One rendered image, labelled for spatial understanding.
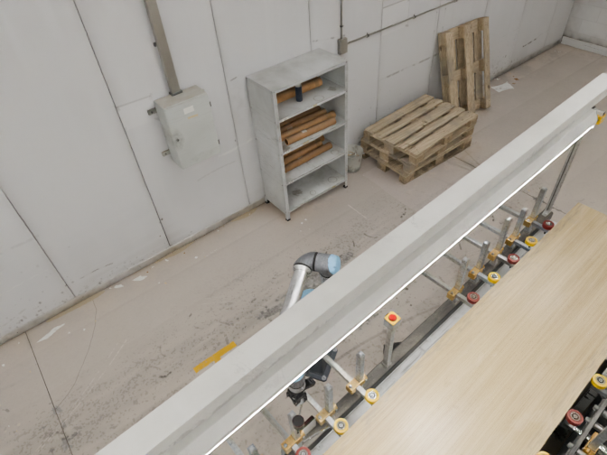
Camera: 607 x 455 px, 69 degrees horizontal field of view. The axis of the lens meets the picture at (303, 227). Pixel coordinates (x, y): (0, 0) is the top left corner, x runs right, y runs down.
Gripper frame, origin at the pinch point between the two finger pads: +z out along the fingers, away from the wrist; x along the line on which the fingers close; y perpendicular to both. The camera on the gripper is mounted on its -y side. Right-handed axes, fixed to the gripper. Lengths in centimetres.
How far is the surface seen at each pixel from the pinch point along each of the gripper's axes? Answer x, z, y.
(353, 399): 9.6, 28.9, -31.2
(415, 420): 47, 9, -41
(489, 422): 74, 9, -68
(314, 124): -214, 3, -204
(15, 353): -244, 100, 132
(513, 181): 46, -138, -69
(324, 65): -209, -58, -215
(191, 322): -163, 99, 1
